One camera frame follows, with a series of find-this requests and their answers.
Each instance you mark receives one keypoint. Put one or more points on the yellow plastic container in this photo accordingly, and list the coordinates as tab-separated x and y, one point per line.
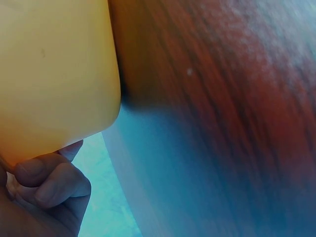
54	74

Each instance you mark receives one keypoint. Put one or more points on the person's left fingers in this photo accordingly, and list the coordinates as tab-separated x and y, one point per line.
49	177

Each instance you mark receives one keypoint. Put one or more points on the person's left hand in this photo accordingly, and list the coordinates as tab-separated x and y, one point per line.
44	197

